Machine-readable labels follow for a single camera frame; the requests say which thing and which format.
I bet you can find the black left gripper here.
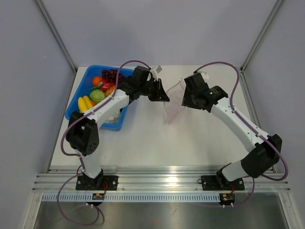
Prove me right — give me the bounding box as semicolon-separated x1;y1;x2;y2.
139;78;169;102

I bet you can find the clear zip top bag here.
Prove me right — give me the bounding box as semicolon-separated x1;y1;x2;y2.
163;78;185;124

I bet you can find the purple grape bunch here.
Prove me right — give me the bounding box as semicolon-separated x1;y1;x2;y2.
102;69;126;83

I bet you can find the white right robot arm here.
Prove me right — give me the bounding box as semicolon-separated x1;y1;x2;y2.
182;73;282;189

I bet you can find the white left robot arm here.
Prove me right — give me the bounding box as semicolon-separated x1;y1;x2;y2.
65;66;170;190

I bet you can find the white green napa cabbage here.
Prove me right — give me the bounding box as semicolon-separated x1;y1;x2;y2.
104;109;122;125

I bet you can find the pink dragon fruit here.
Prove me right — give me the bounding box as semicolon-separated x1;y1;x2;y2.
98;79;115;93

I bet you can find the round green cabbage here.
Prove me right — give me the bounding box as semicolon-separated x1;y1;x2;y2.
89;89;105;104

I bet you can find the yellow banana bunch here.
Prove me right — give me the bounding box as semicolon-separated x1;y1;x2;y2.
78;96;93;113

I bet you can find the blue plastic bin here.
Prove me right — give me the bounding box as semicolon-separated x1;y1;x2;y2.
65;65;133;131

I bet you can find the right small circuit board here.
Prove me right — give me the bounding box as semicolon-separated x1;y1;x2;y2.
219;193;235;206

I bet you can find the small circuit board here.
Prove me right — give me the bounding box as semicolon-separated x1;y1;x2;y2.
92;193;105;200
219;193;235;206

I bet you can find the left small circuit board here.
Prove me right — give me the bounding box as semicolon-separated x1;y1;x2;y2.
92;193;105;200

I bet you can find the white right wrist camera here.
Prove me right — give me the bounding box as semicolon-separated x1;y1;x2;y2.
199;71;210;82

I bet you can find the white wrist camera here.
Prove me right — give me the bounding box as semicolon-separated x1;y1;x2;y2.
150;65;162;80
199;71;210;82

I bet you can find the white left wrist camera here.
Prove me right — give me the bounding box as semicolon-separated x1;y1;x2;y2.
150;65;162;80

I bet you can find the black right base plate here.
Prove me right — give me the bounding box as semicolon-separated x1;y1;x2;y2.
197;175;245;191

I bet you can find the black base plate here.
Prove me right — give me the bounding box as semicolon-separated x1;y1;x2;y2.
75;175;119;191
197;175;245;191

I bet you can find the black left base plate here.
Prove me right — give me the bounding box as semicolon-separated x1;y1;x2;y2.
75;175;119;191

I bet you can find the right aluminium frame post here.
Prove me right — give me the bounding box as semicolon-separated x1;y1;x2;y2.
240;0;285;73

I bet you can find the aluminium frame post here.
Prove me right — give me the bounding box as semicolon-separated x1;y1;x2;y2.
33;0;78;74
240;0;285;73

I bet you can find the left aluminium frame post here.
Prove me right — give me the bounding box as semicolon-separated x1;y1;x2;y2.
33;0;78;74

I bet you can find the aluminium front rail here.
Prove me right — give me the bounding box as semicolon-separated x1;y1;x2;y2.
32;166;291;193

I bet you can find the slotted cable duct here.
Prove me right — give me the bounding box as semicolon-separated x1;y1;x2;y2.
42;193;220;203

